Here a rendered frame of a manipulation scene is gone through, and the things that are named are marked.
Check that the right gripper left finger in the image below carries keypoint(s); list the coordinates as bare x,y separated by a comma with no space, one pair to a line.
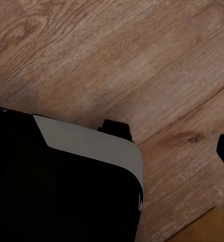
8,150

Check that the door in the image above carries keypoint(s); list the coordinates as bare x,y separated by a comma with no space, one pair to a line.
209,228

